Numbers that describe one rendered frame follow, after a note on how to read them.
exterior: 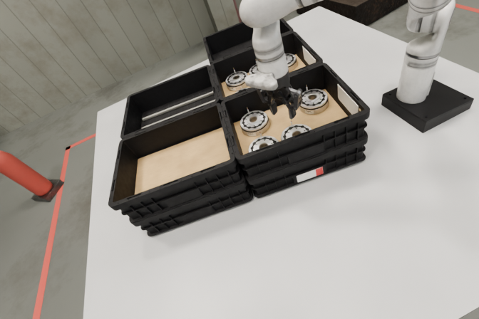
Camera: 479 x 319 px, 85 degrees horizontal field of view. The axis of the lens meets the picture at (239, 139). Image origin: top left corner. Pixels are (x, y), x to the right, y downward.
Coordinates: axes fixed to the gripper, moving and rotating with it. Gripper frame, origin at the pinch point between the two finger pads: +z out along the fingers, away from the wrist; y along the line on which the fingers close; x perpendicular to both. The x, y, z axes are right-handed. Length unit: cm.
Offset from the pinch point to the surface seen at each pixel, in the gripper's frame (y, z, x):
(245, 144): 13.2, 12.6, 7.3
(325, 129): -13.0, 2.8, 0.2
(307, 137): -9.5, 3.4, 4.1
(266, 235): -4.9, 25.7, 27.9
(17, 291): 153, 96, 126
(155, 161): 42, 13, 28
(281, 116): 8.1, 12.5, -8.9
